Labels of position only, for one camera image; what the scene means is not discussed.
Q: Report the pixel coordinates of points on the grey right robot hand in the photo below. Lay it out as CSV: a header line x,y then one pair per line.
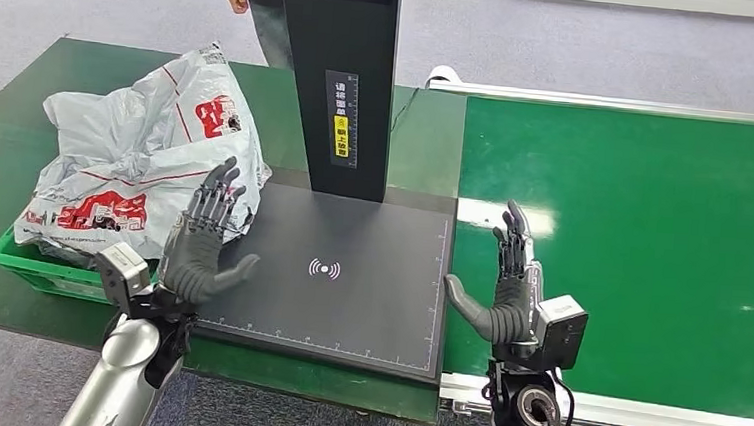
x,y
513,314

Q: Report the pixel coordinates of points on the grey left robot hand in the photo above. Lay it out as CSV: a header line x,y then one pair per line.
x,y
194,265

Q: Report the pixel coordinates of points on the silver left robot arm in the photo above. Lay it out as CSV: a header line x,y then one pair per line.
x,y
116,379

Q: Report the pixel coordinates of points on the black scanning machine with column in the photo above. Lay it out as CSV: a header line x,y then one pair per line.
x,y
357,303

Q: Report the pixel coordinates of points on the green conveyor belt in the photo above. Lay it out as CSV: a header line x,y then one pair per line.
x,y
648,224

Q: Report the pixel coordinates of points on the white conveyor roller end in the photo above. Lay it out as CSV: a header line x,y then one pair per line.
x,y
442,76

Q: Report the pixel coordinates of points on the green plastic crate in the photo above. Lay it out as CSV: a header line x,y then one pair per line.
x,y
47,278

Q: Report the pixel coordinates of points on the person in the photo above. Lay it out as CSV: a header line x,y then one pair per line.
x,y
268,11

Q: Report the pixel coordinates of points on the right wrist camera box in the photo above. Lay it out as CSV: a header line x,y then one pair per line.
x,y
561,330

